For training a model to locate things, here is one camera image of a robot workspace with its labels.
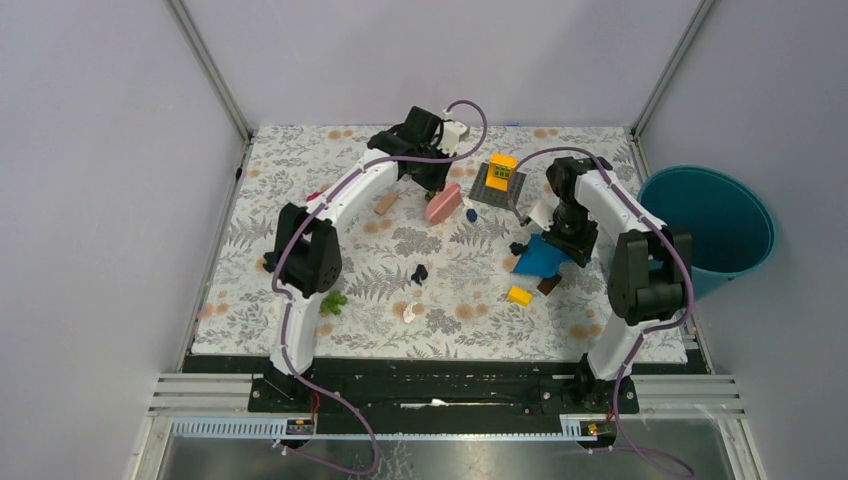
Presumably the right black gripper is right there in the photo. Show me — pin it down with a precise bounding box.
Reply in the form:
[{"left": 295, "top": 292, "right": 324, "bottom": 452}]
[{"left": 541, "top": 199, "right": 598, "bottom": 269}]

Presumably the pink hand broom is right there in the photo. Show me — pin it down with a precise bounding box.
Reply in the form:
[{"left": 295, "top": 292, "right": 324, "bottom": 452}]
[{"left": 424, "top": 182, "right": 462, "bottom": 225}]

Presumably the blue dustpan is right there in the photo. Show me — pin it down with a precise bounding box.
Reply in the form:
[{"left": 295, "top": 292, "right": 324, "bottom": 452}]
[{"left": 512, "top": 234, "right": 574, "bottom": 278}]

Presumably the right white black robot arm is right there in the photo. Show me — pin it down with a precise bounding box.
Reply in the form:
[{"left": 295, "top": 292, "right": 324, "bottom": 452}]
[{"left": 542, "top": 157, "right": 695, "bottom": 412}]

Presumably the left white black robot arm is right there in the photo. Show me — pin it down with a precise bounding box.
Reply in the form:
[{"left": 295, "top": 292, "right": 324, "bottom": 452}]
[{"left": 264, "top": 106, "right": 469, "bottom": 411}]

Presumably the wooden block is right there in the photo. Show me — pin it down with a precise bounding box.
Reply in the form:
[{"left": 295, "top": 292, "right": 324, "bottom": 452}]
[{"left": 373, "top": 192, "right": 399, "bottom": 216}]

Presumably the grey lego baseplate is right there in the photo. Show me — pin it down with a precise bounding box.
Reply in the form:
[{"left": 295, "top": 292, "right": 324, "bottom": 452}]
[{"left": 468, "top": 162, "right": 526, "bottom": 210}]

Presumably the brown block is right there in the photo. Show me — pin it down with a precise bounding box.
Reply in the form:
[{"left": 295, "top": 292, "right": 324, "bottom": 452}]
[{"left": 536, "top": 274, "right": 563, "bottom": 296}]

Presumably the black paper scrap right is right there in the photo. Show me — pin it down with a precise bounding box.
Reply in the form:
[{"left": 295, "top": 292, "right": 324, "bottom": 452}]
[{"left": 509, "top": 242, "right": 528, "bottom": 256}]

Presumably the yellow lego house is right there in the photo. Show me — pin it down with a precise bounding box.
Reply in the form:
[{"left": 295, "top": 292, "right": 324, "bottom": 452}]
[{"left": 484, "top": 153, "right": 517, "bottom": 192}]

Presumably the yellow block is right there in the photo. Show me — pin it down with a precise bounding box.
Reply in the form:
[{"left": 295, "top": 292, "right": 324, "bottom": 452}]
[{"left": 507, "top": 286, "right": 533, "bottom": 307}]

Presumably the black paper scrap front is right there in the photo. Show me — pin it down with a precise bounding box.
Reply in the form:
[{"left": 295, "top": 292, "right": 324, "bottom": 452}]
[{"left": 410, "top": 264, "right": 429, "bottom": 286}]

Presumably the white paper scrap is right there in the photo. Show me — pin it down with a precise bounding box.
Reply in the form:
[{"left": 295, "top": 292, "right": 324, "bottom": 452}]
[{"left": 402, "top": 303, "right": 417, "bottom": 324}]

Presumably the teal plastic bucket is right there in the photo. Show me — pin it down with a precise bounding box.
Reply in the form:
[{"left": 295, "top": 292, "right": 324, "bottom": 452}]
[{"left": 638, "top": 166, "right": 777, "bottom": 300}]

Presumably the green paper scrap front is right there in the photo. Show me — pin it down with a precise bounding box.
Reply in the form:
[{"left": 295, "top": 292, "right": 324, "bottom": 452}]
[{"left": 319, "top": 290, "right": 348, "bottom": 316}]

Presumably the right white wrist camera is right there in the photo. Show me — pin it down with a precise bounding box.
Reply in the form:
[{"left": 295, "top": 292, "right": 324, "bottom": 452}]
[{"left": 527, "top": 199, "right": 555, "bottom": 231}]

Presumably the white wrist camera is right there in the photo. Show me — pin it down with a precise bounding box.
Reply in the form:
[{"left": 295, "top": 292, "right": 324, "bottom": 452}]
[
  {"left": 437, "top": 118, "right": 469, "bottom": 156},
  {"left": 527, "top": 199, "right": 555, "bottom": 231}
]

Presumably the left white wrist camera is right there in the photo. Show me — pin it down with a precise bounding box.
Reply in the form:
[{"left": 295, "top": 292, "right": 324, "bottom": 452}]
[{"left": 437, "top": 118, "right": 469, "bottom": 156}]

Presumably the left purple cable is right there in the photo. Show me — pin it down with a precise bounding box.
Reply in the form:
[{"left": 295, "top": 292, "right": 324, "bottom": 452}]
[{"left": 271, "top": 99, "right": 490, "bottom": 478}]

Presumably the purple cable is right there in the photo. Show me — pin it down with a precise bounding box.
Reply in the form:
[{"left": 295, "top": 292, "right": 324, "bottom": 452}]
[
  {"left": 506, "top": 146, "right": 697, "bottom": 480},
  {"left": 271, "top": 99, "right": 490, "bottom": 478}
]

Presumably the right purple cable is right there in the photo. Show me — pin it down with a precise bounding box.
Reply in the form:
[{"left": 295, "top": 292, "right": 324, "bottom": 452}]
[{"left": 506, "top": 146, "right": 697, "bottom": 480}]

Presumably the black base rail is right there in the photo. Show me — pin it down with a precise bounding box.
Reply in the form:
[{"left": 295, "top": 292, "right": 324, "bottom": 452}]
[{"left": 248, "top": 358, "right": 639, "bottom": 434}]

